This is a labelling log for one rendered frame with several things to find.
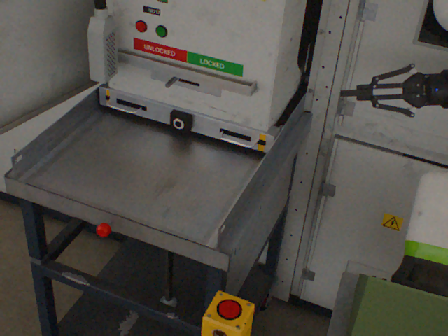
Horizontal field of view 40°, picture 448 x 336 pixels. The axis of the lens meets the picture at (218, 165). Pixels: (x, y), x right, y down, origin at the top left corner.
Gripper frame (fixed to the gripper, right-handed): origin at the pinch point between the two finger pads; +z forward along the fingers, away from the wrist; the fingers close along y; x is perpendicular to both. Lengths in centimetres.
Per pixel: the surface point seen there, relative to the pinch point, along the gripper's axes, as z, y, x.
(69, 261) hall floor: 92, -65, -99
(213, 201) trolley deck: 34.7, -25.4, -6.1
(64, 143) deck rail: 74, -11, -24
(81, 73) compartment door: 73, 9, -52
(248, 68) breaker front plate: 23.9, 6.9, -14.4
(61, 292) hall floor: 93, -73, -84
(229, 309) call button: 33, -39, 31
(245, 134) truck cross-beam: 24.9, -10.5, -22.3
